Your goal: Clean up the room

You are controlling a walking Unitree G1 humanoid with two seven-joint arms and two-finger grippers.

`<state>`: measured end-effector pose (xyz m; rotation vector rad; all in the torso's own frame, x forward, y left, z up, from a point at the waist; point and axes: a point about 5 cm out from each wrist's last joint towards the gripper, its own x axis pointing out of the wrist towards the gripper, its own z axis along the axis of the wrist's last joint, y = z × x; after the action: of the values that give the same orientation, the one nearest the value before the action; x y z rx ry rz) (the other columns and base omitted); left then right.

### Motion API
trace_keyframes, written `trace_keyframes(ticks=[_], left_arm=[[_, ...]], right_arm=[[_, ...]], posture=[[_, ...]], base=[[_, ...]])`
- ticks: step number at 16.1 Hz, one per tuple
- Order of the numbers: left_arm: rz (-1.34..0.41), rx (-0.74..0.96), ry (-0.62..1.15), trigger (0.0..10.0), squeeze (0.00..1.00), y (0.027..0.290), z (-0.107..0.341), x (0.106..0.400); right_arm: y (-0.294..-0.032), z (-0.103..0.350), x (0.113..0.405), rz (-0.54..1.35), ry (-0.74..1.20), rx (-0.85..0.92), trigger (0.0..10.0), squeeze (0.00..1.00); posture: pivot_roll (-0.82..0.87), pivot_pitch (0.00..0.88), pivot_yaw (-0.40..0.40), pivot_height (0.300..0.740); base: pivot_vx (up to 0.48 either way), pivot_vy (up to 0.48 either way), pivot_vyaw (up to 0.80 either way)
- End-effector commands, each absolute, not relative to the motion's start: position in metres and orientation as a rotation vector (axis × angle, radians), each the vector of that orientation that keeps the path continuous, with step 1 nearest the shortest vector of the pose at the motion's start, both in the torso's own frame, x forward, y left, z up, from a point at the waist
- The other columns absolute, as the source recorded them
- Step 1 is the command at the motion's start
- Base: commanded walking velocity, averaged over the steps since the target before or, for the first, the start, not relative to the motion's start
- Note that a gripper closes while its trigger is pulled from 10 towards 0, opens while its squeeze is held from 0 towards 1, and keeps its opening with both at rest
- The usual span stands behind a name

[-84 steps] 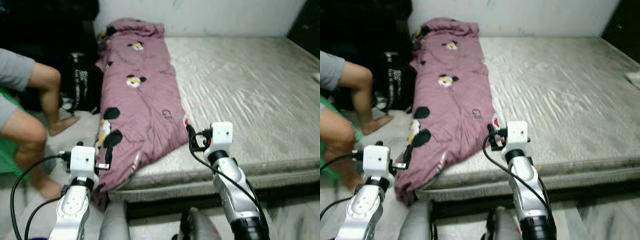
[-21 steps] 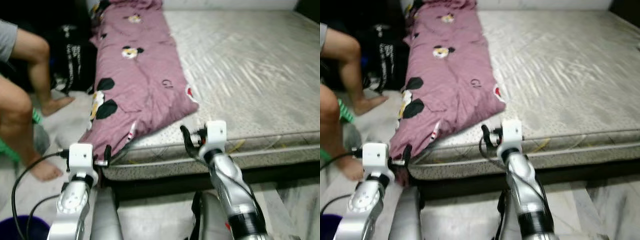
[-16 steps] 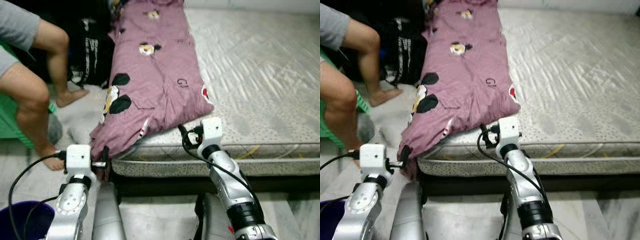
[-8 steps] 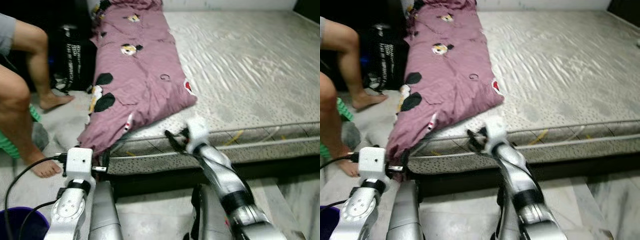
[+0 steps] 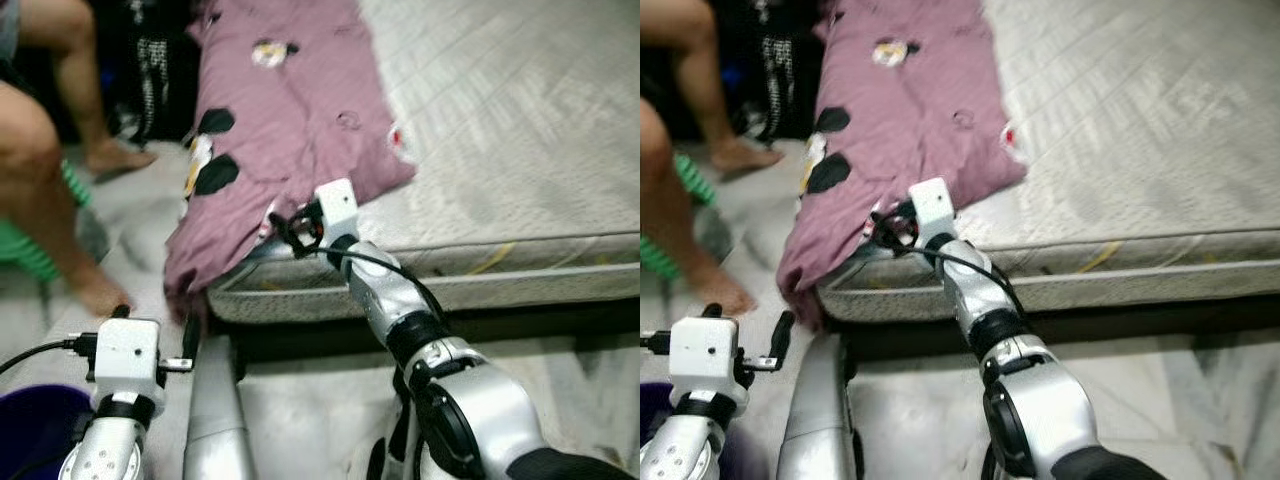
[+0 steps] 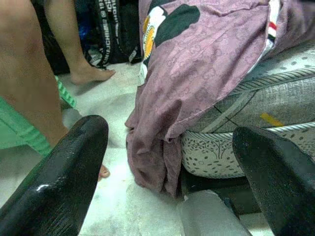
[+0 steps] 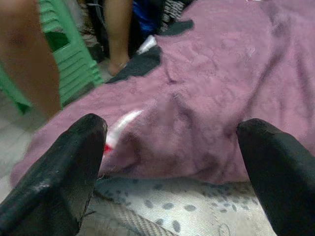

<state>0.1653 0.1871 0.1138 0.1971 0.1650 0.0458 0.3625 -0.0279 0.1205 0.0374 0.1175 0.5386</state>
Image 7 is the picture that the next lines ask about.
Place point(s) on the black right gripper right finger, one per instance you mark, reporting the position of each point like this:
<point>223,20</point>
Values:
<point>278,172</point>

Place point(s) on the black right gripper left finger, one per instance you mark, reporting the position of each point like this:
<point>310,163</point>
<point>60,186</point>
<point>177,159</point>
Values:
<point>56,182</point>

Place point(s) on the pink cartoon print blanket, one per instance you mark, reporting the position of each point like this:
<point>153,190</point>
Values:
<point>209,86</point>

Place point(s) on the white quilted mattress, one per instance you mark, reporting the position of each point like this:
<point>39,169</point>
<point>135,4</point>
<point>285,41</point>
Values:
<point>172,209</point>

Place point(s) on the green plastic stool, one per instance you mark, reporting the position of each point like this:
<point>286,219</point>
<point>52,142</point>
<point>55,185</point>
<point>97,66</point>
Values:
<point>69,54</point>

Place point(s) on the person in grey shorts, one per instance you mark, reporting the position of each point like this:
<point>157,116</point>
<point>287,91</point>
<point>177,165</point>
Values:
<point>27,56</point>

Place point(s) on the blue bag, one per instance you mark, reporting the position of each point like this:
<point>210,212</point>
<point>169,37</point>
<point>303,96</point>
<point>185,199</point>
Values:
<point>146,14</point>

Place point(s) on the black bag with white print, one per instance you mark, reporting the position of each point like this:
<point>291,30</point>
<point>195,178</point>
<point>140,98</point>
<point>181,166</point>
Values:
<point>172,11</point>

